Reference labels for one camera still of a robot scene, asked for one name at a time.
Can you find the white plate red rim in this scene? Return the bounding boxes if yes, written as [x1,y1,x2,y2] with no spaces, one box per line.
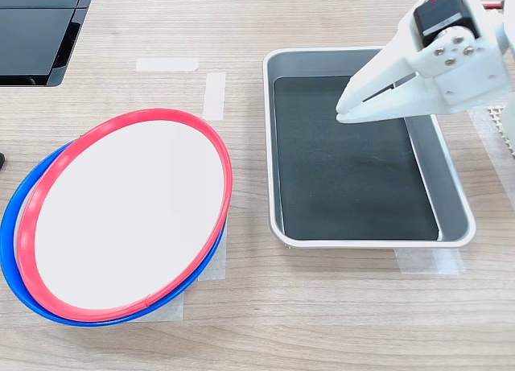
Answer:
[16,107,233,324]

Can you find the steel tray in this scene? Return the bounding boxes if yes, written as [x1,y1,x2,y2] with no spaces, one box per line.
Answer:
[262,47,477,250]

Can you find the white plate blue rim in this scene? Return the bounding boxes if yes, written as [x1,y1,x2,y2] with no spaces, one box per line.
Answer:
[0,139,226,328]

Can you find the black flat device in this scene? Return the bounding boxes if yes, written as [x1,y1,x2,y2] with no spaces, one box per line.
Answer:
[0,0,98,88]

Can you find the translucent tape strip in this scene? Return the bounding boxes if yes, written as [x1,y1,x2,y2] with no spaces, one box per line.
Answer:
[135,57,200,73]
[393,248,467,276]
[202,72,227,122]
[128,288,186,324]
[196,217,229,282]

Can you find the pale perforated base plate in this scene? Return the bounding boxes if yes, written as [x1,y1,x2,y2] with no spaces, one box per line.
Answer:
[485,106,515,158]

